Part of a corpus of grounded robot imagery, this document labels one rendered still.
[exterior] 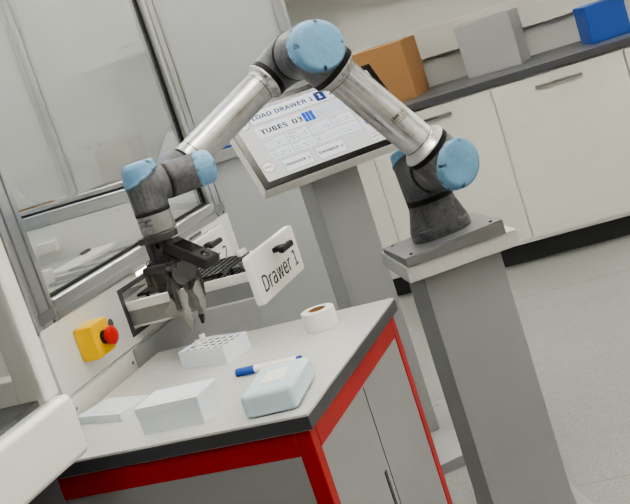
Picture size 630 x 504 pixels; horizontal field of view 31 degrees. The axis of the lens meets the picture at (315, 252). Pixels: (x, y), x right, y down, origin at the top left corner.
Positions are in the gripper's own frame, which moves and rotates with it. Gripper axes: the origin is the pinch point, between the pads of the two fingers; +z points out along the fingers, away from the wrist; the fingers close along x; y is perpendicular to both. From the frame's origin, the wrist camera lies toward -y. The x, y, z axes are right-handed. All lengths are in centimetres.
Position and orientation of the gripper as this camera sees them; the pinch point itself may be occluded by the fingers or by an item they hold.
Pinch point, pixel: (198, 320)
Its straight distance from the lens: 241.5
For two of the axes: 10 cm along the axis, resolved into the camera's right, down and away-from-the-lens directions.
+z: 3.1, 9.4, 1.7
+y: -7.9, 1.5, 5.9
